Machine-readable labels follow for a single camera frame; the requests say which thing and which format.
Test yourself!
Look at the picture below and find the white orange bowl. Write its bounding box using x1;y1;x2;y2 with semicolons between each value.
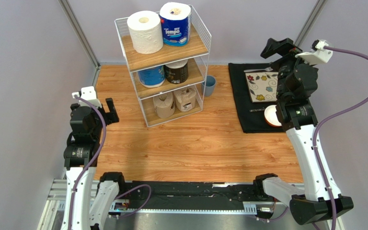
264;105;282;127

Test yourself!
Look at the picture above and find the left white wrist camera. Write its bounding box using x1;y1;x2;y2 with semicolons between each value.
71;86;103;108

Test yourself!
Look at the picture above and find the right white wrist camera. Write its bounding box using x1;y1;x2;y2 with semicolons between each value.
295;40;333;65

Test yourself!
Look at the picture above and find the white wire wooden shelf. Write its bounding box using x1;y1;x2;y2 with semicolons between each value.
115;5;212;127

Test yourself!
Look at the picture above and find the blue plastic cup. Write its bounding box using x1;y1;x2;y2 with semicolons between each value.
201;75;217;97

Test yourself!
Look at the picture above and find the floral square plate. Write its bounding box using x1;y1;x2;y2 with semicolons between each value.
245;71;278;103

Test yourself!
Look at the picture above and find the brown paper roll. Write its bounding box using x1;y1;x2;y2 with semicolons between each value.
173;87;197;112
153;92;175;118

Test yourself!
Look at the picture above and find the brown paper roll front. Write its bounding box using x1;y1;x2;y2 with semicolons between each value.
173;87;197;112

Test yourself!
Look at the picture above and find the silver knife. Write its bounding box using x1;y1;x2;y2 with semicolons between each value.
249;108;266;113

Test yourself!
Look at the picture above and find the blue patterned roll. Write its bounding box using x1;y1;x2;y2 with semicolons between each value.
138;66;165;88

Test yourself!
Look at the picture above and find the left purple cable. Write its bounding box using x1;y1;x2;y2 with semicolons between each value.
67;94;153;230

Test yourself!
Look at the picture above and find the black paper roll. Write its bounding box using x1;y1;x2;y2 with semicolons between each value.
164;59;189;84

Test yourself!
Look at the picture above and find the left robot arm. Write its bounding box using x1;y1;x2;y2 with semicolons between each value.
61;98;126;230

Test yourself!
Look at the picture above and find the blue white roll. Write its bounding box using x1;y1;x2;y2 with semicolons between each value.
159;2;191;47

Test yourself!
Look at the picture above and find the plain white paper roll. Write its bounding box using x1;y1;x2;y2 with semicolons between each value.
127;11;164;54

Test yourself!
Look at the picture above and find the silver fork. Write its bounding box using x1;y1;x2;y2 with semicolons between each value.
244;67;273;73

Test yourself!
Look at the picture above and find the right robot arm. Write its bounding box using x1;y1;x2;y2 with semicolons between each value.
256;38;354;225

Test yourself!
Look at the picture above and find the black cloth placemat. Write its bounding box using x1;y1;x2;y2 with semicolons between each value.
228;63;283;134

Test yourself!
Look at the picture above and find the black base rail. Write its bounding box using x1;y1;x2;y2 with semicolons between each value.
95;180;286;211

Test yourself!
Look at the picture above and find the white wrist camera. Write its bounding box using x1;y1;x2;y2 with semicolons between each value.
295;40;333;65
71;86;103;108

